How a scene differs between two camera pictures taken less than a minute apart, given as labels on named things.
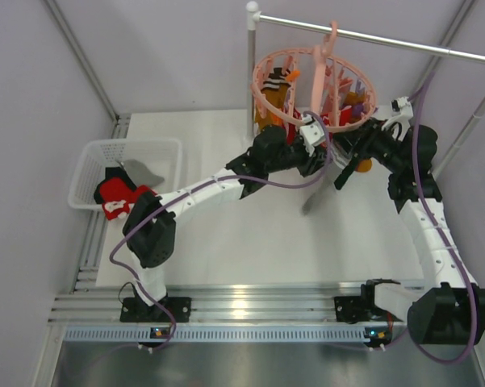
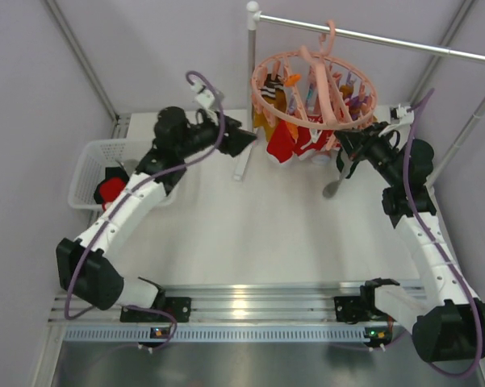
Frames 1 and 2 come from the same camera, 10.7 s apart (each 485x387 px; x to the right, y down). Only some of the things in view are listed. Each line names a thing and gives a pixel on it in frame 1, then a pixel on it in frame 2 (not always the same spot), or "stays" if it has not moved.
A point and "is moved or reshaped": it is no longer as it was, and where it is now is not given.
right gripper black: (362, 139) stays
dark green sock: (345, 173) -> (340, 164)
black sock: (110, 172) stays
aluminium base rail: (221, 312) stays
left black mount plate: (135, 310) stays
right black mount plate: (352, 309) stays
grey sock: (319, 190) is moved or reshaped
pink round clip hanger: (295, 83) stays
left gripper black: (310, 164) -> (239, 139)
